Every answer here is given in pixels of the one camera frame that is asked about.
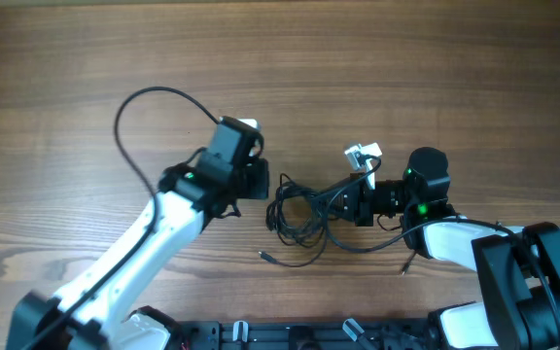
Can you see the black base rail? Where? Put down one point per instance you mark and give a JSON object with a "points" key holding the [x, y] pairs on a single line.
{"points": [[389, 334]]}

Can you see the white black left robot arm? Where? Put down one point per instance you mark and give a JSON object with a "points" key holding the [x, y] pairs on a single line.
{"points": [[89, 312]]}

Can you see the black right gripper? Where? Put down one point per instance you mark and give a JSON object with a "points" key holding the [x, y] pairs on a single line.
{"points": [[359, 202]]}

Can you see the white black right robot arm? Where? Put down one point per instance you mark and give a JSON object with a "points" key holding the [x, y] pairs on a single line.
{"points": [[518, 268]]}

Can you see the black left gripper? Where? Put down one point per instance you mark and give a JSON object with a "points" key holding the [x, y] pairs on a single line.
{"points": [[258, 188]]}

